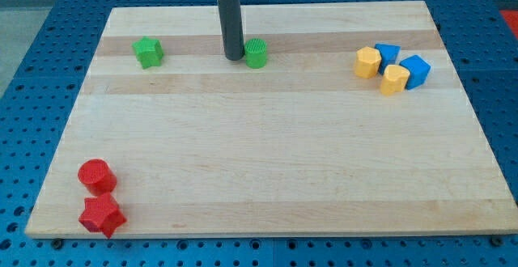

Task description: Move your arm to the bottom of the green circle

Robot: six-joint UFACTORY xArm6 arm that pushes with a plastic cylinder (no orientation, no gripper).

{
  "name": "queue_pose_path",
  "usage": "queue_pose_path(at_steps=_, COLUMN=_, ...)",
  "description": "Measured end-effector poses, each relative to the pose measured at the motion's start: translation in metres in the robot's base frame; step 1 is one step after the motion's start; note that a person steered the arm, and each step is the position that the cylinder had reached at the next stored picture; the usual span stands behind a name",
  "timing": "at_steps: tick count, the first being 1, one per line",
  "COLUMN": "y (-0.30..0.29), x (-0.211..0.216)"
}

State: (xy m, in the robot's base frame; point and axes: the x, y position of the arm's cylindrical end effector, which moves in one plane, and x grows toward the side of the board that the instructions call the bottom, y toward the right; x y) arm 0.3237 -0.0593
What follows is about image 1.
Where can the green cylinder block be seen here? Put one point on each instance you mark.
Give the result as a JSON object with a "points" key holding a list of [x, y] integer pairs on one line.
{"points": [[256, 53]]}

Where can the light wooden board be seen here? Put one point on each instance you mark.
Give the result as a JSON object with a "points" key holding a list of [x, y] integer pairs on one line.
{"points": [[207, 147]]}

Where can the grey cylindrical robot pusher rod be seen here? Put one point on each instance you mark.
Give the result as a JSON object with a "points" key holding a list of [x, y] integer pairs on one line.
{"points": [[231, 28]]}

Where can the yellow hexagon block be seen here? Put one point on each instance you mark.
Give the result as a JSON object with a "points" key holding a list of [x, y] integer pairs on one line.
{"points": [[367, 62]]}

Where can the green star block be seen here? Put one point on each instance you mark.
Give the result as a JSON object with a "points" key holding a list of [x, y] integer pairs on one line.
{"points": [[148, 52]]}

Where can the yellow heart block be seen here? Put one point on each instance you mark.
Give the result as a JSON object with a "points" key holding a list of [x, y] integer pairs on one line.
{"points": [[394, 79]]}

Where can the blue triangle block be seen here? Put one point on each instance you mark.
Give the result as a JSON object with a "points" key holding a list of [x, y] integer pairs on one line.
{"points": [[389, 54]]}

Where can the blue cube block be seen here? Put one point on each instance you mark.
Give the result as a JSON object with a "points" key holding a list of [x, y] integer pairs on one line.
{"points": [[419, 70]]}

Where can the red cylinder block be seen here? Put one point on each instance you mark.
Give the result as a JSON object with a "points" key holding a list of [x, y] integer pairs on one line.
{"points": [[97, 177]]}

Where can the red star block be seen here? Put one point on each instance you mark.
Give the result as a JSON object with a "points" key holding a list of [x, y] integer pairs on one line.
{"points": [[102, 214]]}

